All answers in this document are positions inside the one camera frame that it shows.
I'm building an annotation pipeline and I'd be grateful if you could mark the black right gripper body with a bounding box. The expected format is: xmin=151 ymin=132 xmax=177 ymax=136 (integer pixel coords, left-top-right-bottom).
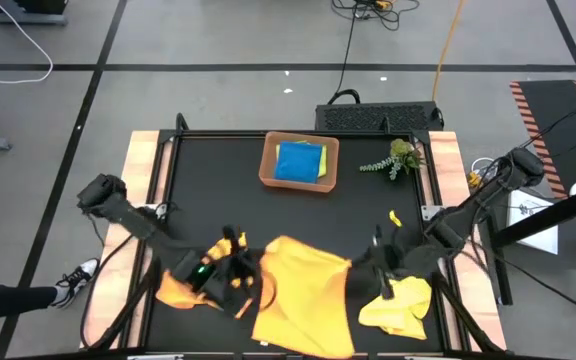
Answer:
xmin=366 ymin=241 xmax=413 ymax=301

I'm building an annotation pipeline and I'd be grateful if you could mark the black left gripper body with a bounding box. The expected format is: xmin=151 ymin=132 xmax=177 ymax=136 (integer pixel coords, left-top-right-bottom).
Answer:
xmin=187 ymin=252 xmax=262 ymax=319

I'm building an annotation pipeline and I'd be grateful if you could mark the yellow microfiber towel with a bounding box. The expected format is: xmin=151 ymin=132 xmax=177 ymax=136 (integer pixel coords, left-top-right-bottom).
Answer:
xmin=357 ymin=274 xmax=434 ymax=342

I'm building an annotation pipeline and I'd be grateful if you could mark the orange microfiber towel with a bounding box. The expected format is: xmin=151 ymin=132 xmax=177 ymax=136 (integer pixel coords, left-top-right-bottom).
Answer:
xmin=251 ymin=234 xmax=357 ymax=360
xmin=155 ymin=232 xmax=269 ymax=321

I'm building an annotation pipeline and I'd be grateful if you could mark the green microfiber towel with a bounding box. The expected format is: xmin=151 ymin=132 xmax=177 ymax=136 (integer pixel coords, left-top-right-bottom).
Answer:
xmin=274 ymin=140 xmax=329 ymax=180

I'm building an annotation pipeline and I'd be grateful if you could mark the blue microfiber towel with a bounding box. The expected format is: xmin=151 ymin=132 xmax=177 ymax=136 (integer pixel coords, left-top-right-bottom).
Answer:
xmin=272 ymin=141 xmax=325 ymax=185

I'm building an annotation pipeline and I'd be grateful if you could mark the tan plastic basket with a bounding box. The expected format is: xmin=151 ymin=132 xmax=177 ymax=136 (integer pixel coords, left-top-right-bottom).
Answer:
xmin=258 ymin=131 xmax=341 ymax=195

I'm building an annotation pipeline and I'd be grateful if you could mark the potted succulent plant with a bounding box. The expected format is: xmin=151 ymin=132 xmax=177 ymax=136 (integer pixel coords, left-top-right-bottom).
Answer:
xmin=359 ymin=138 xmax=426 ymax=182

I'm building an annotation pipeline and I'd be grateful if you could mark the plywood base board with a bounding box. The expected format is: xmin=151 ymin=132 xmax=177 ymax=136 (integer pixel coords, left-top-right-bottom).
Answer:
xmin=427 ymin=130 xmax=509 ymax=352
xmin=80 ymin=130 xmax=175 ymax=350

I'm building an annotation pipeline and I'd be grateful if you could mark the white paper sheet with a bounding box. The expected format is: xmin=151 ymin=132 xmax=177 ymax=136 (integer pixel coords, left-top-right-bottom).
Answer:
xmin=505 ymin=189 xmax=561 ymax=256

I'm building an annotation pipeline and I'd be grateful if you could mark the black metal beam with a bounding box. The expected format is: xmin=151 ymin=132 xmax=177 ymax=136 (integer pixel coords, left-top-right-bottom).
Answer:
xmin=490 ymin=178 xmax=576 ymax=250

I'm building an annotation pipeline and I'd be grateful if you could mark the person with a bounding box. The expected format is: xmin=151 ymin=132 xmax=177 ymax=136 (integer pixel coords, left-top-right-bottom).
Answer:
xmin=0 ymin=257 xmax=101 ymax=324

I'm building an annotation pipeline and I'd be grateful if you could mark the black ramp with striped edges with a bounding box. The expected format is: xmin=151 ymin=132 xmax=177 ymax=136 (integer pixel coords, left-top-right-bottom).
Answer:
xmin=509 ymin=78 xmax=576 ymax=201

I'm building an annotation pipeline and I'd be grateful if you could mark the grey desk foot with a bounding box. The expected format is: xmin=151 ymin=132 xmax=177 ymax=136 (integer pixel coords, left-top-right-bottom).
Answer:
xmin=0 ymin=0 xmax=70 ymax=28

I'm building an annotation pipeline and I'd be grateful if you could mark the white coiled cable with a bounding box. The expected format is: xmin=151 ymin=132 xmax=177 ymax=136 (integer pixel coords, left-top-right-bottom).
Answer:
xmin=469 ymin=156 xmax=500 ymax=176

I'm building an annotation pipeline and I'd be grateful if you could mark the black table frame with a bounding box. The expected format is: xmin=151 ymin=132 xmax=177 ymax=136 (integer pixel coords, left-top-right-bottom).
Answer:
xmin=80 ymin=112 xmax=509 ymax=360

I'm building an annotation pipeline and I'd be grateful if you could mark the black power cable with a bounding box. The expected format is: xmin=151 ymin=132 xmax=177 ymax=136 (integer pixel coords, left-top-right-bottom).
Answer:
xmin=334 ymin=4 xmax=363 ymax=105

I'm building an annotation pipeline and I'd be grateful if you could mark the yellow power cable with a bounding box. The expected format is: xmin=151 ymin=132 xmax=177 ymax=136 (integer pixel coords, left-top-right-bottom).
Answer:
xmin=431 ymin=0 xmax=467 ymax=103

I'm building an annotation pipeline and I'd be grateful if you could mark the black cable bundle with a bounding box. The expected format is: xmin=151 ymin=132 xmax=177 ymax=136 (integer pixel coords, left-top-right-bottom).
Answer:
xmin=331 ymin=0 xmax=422 ymax=33

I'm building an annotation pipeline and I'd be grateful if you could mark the white floor cable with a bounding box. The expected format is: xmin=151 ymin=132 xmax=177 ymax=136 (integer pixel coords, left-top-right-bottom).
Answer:
xmin=0 ymin=0 xmax=55 ymax=86

